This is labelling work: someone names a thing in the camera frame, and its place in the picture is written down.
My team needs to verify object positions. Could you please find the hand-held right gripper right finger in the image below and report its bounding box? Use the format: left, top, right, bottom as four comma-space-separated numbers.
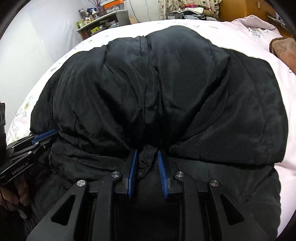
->
157, 150, 270, 241

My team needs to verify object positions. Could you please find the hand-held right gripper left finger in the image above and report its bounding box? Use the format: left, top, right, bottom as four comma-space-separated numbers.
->
26, 149, 139, 241

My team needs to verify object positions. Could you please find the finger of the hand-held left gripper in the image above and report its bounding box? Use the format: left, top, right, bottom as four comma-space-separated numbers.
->
11, 129, 58, 149
10, 139, 53, 160

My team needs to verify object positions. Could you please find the black quilted puffer jacket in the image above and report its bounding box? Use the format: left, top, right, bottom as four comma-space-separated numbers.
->
30, 25, 289, 241

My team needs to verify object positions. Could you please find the pile of clothes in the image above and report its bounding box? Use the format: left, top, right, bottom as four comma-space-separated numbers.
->
165, 8, 220, 22

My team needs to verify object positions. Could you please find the person's left hand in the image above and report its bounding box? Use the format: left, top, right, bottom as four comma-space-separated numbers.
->
0, 179, 30, 211

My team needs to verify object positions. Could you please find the wooden shelf unit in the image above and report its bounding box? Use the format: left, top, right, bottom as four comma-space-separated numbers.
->
76, 11, 130, 40

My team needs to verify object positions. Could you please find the row of bottles and jars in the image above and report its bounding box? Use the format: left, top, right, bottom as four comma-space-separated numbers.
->
79, 7, 102, 26

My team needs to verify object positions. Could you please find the vase with twigs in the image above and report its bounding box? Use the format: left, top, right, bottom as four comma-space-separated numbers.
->
92, 0, 105, 17

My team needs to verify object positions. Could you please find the orange lid plastic box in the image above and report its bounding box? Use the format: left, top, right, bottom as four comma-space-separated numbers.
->
103, 0, 127, 11

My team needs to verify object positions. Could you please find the white appliance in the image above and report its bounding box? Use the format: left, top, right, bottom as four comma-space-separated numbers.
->
126, 0, 162, 24

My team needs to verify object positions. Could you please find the heart print curtain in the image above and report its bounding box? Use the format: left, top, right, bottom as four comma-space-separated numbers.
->
158, 0, 222, 14

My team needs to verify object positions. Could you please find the pink floral quilt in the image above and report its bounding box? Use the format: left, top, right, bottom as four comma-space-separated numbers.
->
231, 15, 284, 43

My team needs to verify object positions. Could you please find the brown plush pillow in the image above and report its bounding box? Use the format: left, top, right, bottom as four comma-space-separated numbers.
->
269, 37, 296, 76

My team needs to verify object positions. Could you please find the wooden wardrobe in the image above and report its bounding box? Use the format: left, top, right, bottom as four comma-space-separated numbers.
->
218, 0, 278, 22

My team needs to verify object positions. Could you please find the wooden headboard shelf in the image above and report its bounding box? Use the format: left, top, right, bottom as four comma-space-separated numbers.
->
266, 14, 290, 33

